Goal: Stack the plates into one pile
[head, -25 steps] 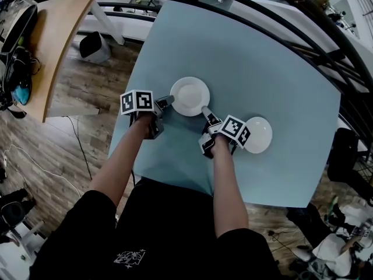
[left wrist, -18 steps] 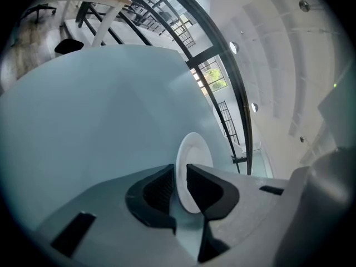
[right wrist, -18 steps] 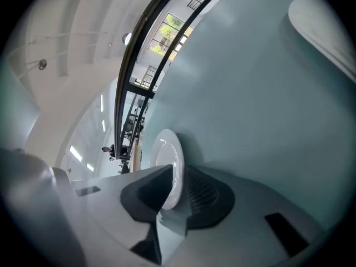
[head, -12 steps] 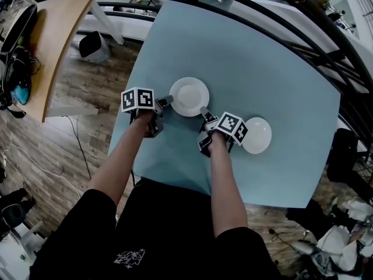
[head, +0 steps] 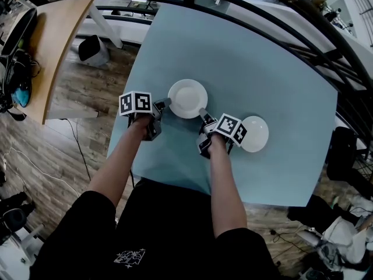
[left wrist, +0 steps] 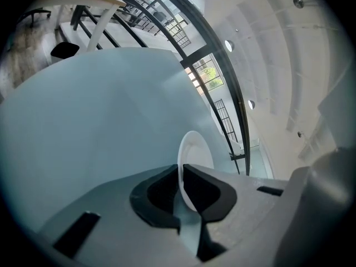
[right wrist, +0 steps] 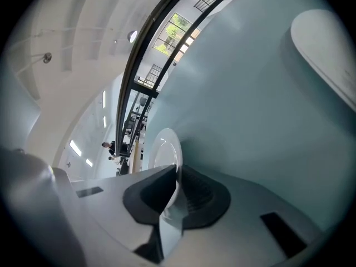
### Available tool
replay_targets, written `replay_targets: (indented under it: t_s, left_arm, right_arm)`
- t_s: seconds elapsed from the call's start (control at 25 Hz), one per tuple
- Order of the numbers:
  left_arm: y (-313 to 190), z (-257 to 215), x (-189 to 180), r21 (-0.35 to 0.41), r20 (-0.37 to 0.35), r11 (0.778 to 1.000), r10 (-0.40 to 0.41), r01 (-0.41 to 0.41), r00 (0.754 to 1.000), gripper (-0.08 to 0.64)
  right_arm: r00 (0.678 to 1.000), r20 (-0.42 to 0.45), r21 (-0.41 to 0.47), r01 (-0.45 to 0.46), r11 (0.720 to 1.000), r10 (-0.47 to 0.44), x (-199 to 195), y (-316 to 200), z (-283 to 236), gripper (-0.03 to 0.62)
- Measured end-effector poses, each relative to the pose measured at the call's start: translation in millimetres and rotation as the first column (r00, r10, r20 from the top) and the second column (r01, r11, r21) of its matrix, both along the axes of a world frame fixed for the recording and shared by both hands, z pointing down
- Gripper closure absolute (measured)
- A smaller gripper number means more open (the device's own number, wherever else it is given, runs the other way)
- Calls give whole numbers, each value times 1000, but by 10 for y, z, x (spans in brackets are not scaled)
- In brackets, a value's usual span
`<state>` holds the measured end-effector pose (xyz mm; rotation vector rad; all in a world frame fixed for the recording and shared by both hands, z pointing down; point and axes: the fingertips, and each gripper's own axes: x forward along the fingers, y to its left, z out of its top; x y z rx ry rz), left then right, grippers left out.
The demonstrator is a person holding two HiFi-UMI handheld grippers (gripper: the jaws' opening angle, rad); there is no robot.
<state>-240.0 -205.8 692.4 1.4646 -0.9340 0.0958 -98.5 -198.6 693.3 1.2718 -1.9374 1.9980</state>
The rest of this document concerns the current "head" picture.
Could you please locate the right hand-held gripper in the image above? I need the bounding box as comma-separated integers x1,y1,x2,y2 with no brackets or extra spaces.
196,107,248,159

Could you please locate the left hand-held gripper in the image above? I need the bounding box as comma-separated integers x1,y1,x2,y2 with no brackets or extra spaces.
118,90,173,142

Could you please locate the white round plate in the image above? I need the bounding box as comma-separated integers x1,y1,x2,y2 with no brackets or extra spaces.
240,115,269,153
167,79,209,120

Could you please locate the person's right forearm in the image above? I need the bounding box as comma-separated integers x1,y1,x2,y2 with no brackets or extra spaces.
208,134,248,239

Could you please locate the person's left forearm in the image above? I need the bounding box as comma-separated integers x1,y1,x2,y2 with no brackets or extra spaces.
87,115,152,215

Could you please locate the light blue table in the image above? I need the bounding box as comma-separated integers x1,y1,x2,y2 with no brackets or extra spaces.
107,3,339,208

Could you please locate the grey bin with black bag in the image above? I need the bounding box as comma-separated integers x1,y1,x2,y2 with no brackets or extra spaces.
78,34,111,68

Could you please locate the person's black printed t-shirt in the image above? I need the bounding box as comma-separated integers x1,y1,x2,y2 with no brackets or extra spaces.
29,178,280,280

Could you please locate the wooden table with white legs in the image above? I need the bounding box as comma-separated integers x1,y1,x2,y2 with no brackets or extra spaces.
8,0,96,125

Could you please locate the teal cloth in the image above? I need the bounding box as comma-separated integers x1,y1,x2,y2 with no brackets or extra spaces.
11,86,32,108

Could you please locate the black chair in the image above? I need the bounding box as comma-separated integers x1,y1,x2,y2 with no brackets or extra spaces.
326,126,373,183

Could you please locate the black oval tray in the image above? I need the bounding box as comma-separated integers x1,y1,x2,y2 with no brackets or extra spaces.
1,7,38,57

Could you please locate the black round device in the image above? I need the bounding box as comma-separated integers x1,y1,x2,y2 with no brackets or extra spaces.
0,208,29,233

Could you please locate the black equipment bag with cables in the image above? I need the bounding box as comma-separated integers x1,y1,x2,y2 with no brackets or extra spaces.
0,48,40,121

